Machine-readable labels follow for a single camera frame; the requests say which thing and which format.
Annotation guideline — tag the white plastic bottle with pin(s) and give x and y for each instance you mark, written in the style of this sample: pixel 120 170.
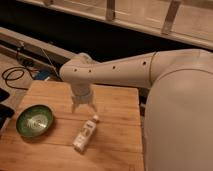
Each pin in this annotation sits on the white plastic bottle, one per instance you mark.
pixel 85 134

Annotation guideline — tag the black device at left edge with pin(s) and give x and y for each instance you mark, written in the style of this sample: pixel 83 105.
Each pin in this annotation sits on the black device at left edge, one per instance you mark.
pixel 5 111

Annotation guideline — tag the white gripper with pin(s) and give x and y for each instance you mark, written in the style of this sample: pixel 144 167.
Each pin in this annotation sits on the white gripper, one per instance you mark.
pixel 82 94

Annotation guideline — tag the green ceramic bowl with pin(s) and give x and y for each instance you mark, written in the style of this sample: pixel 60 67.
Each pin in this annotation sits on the green ceramic bowl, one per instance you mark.
pixel 34 121

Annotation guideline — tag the wooden cutting board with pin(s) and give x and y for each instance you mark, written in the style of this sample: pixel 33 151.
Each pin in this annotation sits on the wooden cutting board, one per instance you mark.
pixel 115 146

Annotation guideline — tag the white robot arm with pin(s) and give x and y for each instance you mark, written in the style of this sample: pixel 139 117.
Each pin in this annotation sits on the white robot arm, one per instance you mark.
pixel 178 123

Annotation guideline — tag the blue box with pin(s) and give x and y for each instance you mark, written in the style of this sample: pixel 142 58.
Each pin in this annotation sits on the blue box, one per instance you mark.
pixel 42 75

